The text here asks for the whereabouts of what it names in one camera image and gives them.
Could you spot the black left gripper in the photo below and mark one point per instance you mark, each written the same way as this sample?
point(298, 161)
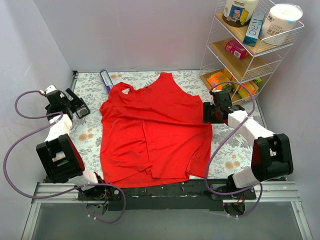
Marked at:
point(71, 103)

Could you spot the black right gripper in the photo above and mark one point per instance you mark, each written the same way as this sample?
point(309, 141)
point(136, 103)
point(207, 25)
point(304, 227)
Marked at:
point(207, 113)

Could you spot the red tank top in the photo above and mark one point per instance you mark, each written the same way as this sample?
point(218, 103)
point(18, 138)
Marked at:
point(155, 132)

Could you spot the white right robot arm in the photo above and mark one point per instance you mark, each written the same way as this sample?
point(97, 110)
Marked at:
point(271, 152)

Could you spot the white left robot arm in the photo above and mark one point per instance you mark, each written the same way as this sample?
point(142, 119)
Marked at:
point(60, 159)

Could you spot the black brooch box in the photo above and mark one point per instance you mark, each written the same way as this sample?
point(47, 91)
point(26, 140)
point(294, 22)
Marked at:
point(88, 111)

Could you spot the orange green snack box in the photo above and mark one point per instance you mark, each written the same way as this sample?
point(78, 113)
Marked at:
point(220, 82)

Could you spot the orange box on shelf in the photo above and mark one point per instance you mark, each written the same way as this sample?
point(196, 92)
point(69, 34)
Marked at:
point(250, 87)

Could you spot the purple rectangular box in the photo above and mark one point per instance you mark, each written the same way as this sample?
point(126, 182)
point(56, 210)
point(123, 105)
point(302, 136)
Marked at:
point(106, 79)

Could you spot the floral patterned table mat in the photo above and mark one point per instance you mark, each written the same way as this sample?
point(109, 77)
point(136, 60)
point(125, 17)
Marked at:
point(160, 125)

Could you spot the pink tissue box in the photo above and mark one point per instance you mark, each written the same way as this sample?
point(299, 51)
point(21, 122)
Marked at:
point(235, 48)

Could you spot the blue toothpaste box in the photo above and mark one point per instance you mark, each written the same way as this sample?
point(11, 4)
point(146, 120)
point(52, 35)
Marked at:
point(254, 28)

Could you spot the cartoon toilet paper pack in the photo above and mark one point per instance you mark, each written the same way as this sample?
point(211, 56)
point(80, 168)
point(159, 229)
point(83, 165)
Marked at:
point(238, 13)

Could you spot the white toilet paper roll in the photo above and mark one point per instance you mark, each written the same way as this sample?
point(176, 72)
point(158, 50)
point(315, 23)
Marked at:
point(281, 19)

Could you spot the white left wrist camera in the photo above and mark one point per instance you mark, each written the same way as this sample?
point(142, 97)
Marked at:
point(49, 89)

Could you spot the white wire shelf rack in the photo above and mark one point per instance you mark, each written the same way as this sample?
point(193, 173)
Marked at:
point(261, 61)

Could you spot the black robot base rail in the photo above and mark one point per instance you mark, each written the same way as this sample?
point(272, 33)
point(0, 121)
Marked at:
point(190, 195)

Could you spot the aluminium frame rail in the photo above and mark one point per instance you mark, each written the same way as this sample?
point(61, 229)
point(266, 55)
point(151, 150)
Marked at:
point(275, 214)

